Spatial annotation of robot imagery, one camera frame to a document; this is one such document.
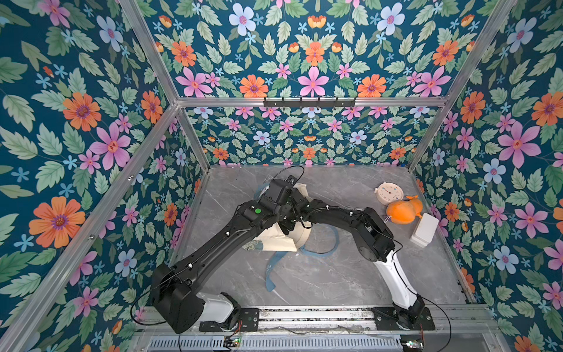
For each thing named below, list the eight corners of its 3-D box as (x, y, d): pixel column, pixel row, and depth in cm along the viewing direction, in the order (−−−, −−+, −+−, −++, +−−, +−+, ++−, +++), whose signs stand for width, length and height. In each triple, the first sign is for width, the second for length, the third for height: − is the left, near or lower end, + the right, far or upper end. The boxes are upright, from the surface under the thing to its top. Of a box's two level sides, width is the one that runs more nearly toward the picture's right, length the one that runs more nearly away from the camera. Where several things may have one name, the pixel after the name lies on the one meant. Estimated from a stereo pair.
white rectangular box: (409, 240, 95) (414, 235, 90) (420, 218, 102) (426, 212, 98) (424, 249, 92) (430, 244, 88) (434, 226, 99) (440, 220, 95)
